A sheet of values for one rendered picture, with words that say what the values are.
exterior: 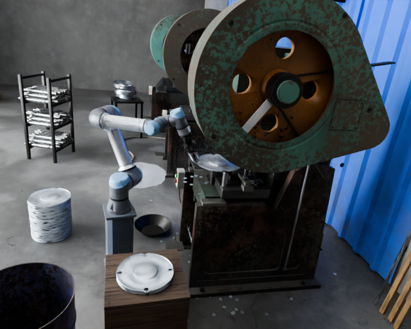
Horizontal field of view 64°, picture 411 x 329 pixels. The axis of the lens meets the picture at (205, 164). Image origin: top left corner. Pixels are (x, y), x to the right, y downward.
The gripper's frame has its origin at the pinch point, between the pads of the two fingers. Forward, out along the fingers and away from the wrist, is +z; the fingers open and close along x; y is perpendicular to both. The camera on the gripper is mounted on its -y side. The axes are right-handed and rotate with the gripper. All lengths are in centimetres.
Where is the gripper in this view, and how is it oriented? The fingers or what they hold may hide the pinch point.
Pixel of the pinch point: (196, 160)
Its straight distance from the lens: 203.6
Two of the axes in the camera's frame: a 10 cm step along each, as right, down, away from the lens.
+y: 2.4, 3.9, -8.9
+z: 3.2, 8.3, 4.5
